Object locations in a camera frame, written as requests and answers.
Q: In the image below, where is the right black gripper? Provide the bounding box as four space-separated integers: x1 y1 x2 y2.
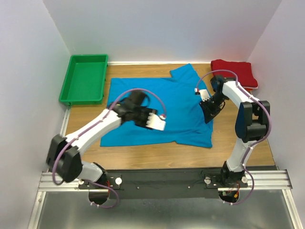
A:
198 93 227 124

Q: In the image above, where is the blue t shirt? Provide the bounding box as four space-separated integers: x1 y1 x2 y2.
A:
100 64 213 148

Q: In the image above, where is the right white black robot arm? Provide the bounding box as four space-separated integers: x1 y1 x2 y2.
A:
194 75 272 187

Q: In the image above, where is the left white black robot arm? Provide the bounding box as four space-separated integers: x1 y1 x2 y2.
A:
46 88 165 188

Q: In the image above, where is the folded red t shirt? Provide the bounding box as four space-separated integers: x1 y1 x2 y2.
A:
210 59 258 88

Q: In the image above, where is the green plastic tray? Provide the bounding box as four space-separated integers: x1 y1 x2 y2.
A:
59 54 108 106

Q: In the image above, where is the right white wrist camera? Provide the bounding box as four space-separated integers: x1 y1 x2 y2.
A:
199 89 210 101

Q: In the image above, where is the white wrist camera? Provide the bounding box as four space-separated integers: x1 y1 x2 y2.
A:
146 113 166 131
199 89 210 101

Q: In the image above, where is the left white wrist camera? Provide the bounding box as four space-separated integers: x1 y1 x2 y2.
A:
146 113 166 131

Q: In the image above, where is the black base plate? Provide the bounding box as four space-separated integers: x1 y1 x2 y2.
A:
78 167 248 204

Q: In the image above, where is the aluminium frame rail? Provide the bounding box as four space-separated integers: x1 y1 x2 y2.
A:
38 169 293 191

